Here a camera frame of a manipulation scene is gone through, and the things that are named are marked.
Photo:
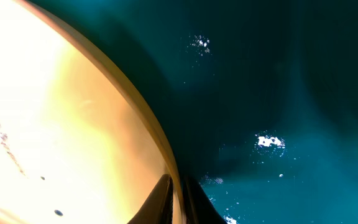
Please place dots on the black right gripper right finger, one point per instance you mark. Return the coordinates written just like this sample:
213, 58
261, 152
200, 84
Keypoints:
198, 208

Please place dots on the teal plastic tray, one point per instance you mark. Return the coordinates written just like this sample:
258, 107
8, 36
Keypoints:
258, 98

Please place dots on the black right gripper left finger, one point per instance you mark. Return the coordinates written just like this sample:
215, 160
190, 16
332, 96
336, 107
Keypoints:
158, 207

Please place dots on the yellow plate with blue stain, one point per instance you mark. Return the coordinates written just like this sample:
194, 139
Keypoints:
78, 143

